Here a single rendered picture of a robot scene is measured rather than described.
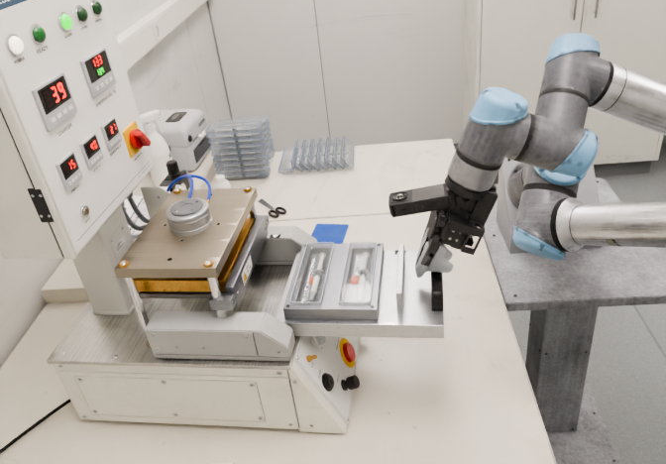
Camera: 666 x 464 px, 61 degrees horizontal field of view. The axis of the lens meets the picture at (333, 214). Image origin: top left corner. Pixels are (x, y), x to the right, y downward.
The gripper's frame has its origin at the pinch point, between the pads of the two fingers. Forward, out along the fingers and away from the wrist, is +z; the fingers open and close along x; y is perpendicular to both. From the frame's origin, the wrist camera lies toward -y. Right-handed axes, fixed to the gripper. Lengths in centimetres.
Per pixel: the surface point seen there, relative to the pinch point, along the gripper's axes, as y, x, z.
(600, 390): 91, 63, 74
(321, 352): -12.3, -7.2, 19.5
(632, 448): 94, 40, 73
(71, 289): -76, 20, 50
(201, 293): -36.0, -10.1, 10.5
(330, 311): -13.4, -10.0, 6.5
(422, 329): 2.4, -11.0, 3.8
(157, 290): -43.9, -10.2, 12.4
